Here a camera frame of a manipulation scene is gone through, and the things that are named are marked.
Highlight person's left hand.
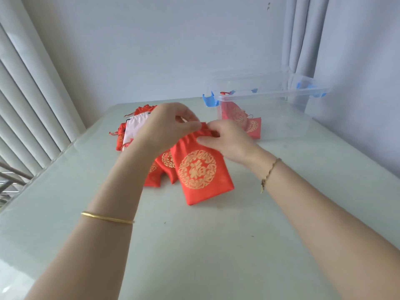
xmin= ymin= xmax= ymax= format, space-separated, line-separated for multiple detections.
xmin=134 ymin=102 xmax=203 ymax=157

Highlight person's right hand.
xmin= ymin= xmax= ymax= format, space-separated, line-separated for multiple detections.
xmin=196 ymin=119 xmax=267 ymax=168

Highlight red drawstring pouch gold emblem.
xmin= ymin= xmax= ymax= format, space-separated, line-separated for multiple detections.
xmin=124 ymin=104 xmax=158 ymax=118
xmin=221 ymin=102 xmax=252 ymax=130
xmin=109 ymin=122 xmax=127 ymax=152
xmin=244 ymin=116 xmax=262 ymax=140
xmin=155 ymin=149 xmax=179 ymax=185
xmin=143 ymin=159 xmax=162 ymax=187
xmin=170 ymin=122 xmax=235 ymax=206

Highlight person's right forearm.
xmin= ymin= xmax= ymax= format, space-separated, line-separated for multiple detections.
xmin=249 ymin=149 xmax=400 ymax=300

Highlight person's left forearm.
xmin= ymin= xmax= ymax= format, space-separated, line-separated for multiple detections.
xmin=24 ymin=143 xmax=164 ymax=300

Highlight white fabric pouch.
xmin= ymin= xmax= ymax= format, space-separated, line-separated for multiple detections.
xmin=121 ymin=112 xmax=152 ymax=151

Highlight clear plastic storage box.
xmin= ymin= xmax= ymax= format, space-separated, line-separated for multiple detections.
xmin=217 ymin=90 xmax=313 ymax=143

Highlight clear lid with blue latches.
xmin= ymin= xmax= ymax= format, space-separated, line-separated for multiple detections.
xmin=202 ymin=67 xmax=331 ymax=108

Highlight gold bangle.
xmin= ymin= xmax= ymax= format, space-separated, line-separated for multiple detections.
xmin=81 ymin=211 xmax=135 ymax=225

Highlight light grey curtain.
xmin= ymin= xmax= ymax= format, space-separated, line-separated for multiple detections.
xmin=281 ymin=0 xmax=400 ymax=179

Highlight white vertical blinds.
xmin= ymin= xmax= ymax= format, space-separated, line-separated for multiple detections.
xmin=0 ymin=0 xmax=87 ymax=213

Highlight metal rack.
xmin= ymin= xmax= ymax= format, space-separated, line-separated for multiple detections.
xmin=0 ymin=162 xmax=34 ymax=204

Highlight gold chain bracelet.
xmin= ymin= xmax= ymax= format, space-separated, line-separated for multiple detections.
xmin=260 ymin=157 xmax=282 ymax=194

